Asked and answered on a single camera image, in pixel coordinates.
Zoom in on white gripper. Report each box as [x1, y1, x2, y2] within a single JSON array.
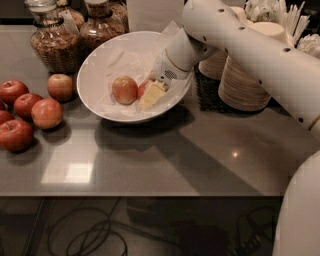
[[139, 49, 191, 109]]

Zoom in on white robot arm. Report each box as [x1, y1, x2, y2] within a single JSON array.
[[151, 0, 320, 256]]

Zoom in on white ceramic bowl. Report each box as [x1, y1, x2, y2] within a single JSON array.
[[76, 30, 194, 124]]

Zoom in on yellowish apple on table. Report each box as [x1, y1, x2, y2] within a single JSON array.
[[47, 74, 73, 102]]

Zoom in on pale red apple front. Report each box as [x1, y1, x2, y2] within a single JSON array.
[[31, 98, 63, 129]]

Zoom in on red apple middle left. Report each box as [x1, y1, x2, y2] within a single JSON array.
[[14, 93, 43, 121]]

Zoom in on red apple far left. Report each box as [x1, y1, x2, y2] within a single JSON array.
[[0, 80, 29, 105]]

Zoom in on dark red apple bottom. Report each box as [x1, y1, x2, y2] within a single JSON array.
[[0, 119, 34, 152]]

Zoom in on red apple at edge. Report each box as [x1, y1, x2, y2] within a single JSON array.
[[0, 110, 14, 125]]

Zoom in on white paper liner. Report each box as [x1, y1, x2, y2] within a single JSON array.
[[93, 22, 193, 123]]

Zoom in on black mat under bowls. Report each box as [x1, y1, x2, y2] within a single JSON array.
[[194, 66, 232, 113]]

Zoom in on rear stack paper bowls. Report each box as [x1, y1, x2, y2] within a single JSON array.
[[198, 6, 253, 81]]

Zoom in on stack paper bowls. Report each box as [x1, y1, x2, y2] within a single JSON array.
[[218, 21, 294, 112], [198, 6, 253, 81]]

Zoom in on front stack paper bowls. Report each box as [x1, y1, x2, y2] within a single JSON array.
[[218, 21, 294, 112]]

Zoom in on right glass granola jar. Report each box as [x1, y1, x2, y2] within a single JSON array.
[[80, 0, 125, 54]]

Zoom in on glass granola jar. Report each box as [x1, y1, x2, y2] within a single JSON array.
[[25, 0, 81, 74], [80, 0, 125, 54]]

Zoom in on left glass granola jar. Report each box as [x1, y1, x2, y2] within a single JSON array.
[[25, 0, 81, 74]]

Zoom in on back glass jar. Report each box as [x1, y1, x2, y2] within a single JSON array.
[[57, 0, 84, 32]]

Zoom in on white plastic cutlery bundle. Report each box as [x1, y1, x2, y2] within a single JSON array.
[[244, 0, 310, 40]]

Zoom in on black floor cable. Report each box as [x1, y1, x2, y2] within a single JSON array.
[[46, 197, 188, 256]]

